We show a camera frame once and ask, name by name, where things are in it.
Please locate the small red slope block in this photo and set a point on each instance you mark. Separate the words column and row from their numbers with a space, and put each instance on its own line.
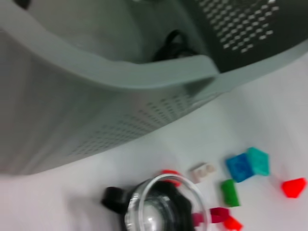
column 232, row 223
column 168, row 172

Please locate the tall orange-red block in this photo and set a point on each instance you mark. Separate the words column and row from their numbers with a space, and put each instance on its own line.
column 293, row 188

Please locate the white two-stud flat plate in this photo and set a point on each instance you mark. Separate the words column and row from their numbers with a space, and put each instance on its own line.
column 202, row 172

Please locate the green slope block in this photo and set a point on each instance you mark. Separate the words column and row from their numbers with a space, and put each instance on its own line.
column 229, row 193

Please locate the dark red curved block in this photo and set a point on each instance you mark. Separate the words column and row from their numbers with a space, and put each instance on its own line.
column 220, row 213

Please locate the blue square plate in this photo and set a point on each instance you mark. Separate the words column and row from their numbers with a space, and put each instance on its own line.
column 240, row 168

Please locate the teal square plate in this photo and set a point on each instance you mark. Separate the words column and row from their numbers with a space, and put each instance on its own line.
column 258, row 160

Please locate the grey perforated storage bin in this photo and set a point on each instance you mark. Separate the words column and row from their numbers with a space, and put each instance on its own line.
column 72, row 120

